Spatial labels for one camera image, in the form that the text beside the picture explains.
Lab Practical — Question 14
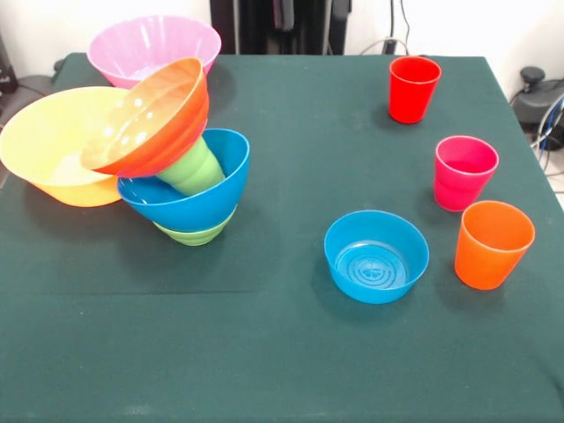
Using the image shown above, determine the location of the small green plastic bowl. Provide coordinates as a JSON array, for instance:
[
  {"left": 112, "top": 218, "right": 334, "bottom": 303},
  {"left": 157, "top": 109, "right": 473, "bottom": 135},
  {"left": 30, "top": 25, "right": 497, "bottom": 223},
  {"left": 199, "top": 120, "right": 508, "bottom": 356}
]
[{"left": 152, "top": 204, "right": 239, "bottom": 247}]

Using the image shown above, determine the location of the large pink plastic bowl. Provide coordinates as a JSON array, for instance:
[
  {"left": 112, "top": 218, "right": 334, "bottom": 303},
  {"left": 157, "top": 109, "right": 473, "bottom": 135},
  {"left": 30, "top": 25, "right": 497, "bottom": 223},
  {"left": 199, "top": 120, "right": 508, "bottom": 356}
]
[{"left": 86, "top": 13, "right": 223, "bottom": 89}]

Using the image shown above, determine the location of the orange plastic cup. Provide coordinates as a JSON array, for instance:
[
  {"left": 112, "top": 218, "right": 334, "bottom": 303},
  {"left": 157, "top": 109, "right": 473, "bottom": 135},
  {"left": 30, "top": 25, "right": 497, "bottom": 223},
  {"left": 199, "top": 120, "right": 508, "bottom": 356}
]
[{"left": 454, "top": 200, "right": 537, "bottom": 291}]

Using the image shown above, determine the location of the magenta plastic cup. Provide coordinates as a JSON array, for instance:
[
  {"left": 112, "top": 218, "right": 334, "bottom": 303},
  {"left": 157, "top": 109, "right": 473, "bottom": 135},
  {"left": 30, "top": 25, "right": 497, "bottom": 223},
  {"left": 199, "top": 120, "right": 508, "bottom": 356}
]
[{"left": 433, "top": 135, "right": 501, "bottom": 213}]

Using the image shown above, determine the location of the dark green tablecloth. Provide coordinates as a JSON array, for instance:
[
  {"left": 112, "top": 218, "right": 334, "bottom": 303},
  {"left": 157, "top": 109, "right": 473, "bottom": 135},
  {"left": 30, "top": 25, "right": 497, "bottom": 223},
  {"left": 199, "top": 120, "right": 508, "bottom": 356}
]
[{"left": 0, "top": 52, "right": 564, "bottom": 423}]

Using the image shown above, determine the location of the orange-red plastic bowl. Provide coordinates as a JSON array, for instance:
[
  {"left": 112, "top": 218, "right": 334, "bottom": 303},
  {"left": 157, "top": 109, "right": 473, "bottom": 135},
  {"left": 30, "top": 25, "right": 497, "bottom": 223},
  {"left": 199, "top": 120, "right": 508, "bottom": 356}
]
[{"left": 79, "top": 56, "right": 211, "bottom": 179}]

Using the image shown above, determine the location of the black wall power cable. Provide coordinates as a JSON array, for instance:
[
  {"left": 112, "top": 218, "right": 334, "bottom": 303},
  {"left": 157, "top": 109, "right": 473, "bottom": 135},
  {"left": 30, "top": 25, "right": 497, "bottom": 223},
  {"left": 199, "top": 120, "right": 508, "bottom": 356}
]
[{"left": 359, "top": 0, "right": 413, "bottom": 56}]

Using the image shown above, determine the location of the large yellow-orange plastic bowl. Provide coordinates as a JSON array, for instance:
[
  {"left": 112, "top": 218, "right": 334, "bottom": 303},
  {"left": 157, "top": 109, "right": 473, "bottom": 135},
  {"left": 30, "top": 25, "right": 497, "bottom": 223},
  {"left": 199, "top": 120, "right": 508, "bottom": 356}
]
[{"left": 0, "top": 86, "right": 133, "bottom": 208}]

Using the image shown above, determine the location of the green plastic cup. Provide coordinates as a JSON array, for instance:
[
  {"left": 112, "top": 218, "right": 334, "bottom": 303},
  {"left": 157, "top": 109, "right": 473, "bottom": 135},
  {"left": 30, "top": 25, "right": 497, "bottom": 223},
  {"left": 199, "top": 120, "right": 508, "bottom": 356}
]
[{"left": 156, "top": 134, "right": 226, "bottom": 197}]

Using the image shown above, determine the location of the small ringed blue bowl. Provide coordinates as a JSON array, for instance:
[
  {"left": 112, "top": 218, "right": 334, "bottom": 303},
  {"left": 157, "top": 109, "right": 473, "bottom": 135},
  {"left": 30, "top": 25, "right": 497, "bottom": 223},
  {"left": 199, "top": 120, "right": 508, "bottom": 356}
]
[{"left": 323, "top": 210, "right": 431, "bottom": 305}]

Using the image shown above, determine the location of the red plastic cup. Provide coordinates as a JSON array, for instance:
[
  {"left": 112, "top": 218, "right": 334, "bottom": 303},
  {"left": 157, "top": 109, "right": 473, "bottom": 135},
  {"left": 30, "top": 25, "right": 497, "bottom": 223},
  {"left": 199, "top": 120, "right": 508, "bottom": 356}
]
[{"left": 388, "top": 55, "right": 443, "bottom": 125}]

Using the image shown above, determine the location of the large smooth blue bowl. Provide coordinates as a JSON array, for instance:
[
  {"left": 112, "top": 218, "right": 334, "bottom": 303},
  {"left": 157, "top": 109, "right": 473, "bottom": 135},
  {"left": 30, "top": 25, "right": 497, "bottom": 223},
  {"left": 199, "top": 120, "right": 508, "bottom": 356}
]
[{"left": 116, "top": 128, "right": 251, "bottom": 234}]

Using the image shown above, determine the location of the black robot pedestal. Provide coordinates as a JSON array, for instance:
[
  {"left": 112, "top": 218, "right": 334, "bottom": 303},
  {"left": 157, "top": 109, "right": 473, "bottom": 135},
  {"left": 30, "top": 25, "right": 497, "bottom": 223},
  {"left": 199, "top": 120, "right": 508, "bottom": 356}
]
[{"left": 210, "top": 0, "right": 349, "bottom": 56}]

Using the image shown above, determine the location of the tangle of cables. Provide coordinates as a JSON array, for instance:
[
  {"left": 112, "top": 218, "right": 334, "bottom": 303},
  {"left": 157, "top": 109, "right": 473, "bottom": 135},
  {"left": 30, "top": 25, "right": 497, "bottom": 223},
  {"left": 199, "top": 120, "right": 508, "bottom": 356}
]
[{"left": 531, "top": 99, "right": 564, "bottom": 177}]

